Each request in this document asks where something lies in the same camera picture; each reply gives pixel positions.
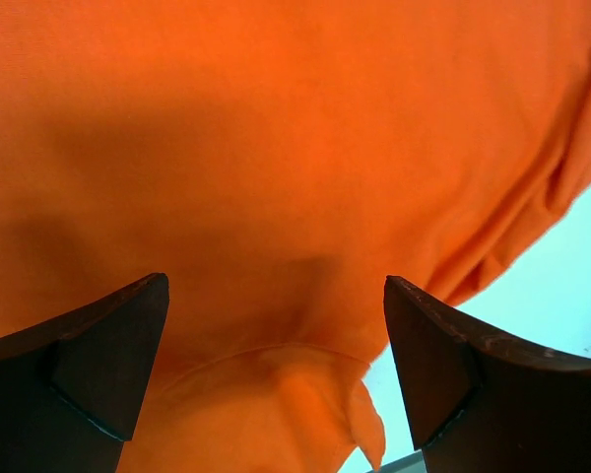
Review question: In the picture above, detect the orange t shirt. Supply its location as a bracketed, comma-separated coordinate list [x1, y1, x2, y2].
[0, 1, 591, 472]

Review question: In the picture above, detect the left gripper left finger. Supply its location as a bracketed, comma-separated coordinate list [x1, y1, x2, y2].
[0, 273, 169, 473]

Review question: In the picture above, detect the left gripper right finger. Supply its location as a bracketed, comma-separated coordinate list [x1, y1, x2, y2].
[383, 276, 591, 473]

